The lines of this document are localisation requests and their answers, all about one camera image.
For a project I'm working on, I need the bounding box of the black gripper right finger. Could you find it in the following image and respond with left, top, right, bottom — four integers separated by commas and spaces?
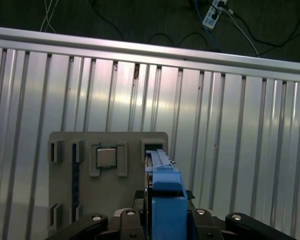
186, 189, 300, 240

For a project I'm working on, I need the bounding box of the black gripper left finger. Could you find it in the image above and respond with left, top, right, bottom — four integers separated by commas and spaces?
47, 190, 147, 240

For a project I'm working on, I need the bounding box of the hard disk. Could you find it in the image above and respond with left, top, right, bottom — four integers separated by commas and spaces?
143, 148, 192, 240

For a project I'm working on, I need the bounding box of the grey parts rack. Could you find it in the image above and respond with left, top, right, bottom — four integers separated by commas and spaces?
47, 131, 170, 230

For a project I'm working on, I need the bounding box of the silver CPU chip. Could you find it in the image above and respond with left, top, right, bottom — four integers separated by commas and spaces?
96, 147, 119, 167

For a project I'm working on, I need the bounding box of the white power strip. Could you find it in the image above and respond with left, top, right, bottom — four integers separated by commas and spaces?
201, 0, 228, 28

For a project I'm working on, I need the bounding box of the blue floor cable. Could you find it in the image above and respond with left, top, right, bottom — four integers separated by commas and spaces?
192, 0, 221, 53

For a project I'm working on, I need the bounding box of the white floor cable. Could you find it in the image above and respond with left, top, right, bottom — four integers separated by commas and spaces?
224, 9, 260, 57

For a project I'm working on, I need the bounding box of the thin white cable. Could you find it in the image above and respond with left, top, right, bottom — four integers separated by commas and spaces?
39, 0, 57, 34

